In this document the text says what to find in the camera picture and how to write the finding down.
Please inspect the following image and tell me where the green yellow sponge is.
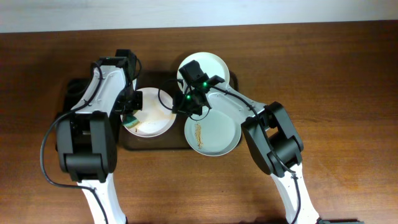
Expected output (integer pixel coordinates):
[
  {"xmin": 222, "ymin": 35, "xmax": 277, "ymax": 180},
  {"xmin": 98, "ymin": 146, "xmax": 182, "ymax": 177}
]
[{"xmin": 122, "ymin": 114, "xmax": 139, "ymax": 129}]

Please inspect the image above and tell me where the pinkish white plate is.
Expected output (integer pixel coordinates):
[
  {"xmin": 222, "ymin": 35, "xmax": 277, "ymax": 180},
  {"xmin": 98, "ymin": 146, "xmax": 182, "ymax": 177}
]
[{"xmin": 125, "ymin": 87, "xmax": 177, "ymax": 138}]

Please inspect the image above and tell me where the pale blue plate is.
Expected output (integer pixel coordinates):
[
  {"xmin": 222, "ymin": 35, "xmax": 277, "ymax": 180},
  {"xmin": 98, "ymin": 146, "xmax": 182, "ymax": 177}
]
[{"xmin": 184, "ymin": 108, "xmax": 241, "ymax": 157}]

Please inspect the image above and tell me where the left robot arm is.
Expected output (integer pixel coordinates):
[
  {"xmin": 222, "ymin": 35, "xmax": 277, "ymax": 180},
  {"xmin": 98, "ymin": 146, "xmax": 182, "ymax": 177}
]
[{"xmin": 52, "ymin": 49, "xmax": 143, "ymax": 223}]

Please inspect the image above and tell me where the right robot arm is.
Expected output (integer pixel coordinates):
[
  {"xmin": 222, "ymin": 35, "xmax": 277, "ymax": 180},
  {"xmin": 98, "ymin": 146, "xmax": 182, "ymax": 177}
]
[{"xmin": 172, "ymin": 60, "xmax": 321, "ymax": 224}]

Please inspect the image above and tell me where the large brown tray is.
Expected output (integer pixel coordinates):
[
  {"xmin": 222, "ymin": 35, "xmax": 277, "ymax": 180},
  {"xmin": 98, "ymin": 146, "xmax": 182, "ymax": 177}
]
[{"xmin": 118, "ymin": 70, "xmax": 243, "ymax": 152}]

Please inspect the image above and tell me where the small black tray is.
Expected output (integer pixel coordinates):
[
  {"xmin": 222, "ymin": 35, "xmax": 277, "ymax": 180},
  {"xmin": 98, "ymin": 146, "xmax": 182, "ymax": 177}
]
[{"xmin": 54, "ymin": 77, "xmax": 122, "ymax": 150}]

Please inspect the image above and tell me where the cream white plate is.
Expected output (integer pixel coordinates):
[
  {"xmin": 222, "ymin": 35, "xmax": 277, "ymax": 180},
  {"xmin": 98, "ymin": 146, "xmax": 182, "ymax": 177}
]
[{"xmin": 178, "ymin": 52, "xmax": 230, "ymax": 90}]

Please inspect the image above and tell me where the dark object at table edge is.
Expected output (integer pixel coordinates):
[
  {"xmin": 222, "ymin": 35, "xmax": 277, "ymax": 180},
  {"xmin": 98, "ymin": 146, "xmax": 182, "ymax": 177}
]
[{"xmin": 317, "ymin": 219, "xmax": 365, "ymax": 224}]

